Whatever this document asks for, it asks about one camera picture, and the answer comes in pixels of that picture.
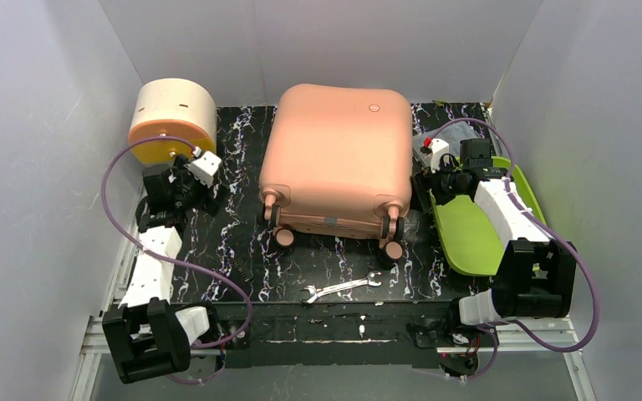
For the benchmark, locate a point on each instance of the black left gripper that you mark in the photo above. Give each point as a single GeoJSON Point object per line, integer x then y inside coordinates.
{"type": "Point", "coordinates": [196, 195]}

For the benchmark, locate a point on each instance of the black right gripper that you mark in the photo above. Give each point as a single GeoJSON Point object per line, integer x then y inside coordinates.
{"type": "Point", "coordinates": [429, 180]}

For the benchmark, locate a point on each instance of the pink hard-shell suitcase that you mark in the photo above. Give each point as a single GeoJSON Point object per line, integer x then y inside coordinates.
{"type": "Point", "coordinates": [338, 162]}

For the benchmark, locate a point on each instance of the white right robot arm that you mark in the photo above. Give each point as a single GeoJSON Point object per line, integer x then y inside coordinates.
{"type": "Point", "coordinates": [537, 270]}

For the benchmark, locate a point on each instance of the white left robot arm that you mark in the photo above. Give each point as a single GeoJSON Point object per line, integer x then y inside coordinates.
{"type": "Point", "coordinates": [147, 336]}

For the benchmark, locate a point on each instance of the silver open-end wrench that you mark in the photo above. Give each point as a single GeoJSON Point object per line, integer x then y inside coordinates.
{"type": "Point", "coordinates": [372, 279]}

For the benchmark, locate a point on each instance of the clear plastic screw box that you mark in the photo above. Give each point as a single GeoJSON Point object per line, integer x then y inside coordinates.
{"type": "Point", "coordinates": [452, 135]}

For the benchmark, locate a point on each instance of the green plastic tray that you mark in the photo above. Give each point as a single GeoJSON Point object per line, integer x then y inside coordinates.
{"type": "Point", "coordinates": [470, 242]}

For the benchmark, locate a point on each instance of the cream cylindrical drum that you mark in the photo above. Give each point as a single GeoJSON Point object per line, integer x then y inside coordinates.
{"type": "Point", "coordinates": [172, 107]}

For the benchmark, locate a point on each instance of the black spring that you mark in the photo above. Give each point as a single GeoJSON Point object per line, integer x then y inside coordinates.
{"type": "Point", "coordinates": [243, 271]}

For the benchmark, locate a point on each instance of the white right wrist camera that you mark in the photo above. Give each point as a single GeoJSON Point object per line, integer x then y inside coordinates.
{"type": "Point", "coordinates": [431, 152]}

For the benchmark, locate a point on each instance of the aluminium frame rail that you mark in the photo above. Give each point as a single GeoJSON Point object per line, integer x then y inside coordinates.
{"type": "Point", "coordinates": [99, 337]}

